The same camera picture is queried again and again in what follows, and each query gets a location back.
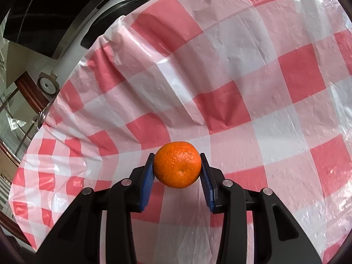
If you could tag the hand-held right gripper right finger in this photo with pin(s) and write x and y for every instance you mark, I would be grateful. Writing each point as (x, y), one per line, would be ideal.
(207, 189)

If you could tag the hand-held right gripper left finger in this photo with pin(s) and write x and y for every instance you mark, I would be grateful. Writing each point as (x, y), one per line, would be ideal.
(145, 187)

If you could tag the large orange mandarin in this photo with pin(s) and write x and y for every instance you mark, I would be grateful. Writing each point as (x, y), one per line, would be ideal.
(177, 165)

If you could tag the red white checked plastic tablecloth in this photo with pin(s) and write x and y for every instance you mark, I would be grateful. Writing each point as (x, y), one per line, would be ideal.
(233, 74)

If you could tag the round white grey appliance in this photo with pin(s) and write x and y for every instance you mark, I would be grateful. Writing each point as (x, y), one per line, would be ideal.
(48, 84)

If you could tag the black silver-edged cooktop panel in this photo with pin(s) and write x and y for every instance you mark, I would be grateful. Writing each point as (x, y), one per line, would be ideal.
(41, 13)

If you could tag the brown wooden frame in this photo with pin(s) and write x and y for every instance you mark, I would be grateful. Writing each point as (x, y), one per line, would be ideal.
(27, 90)

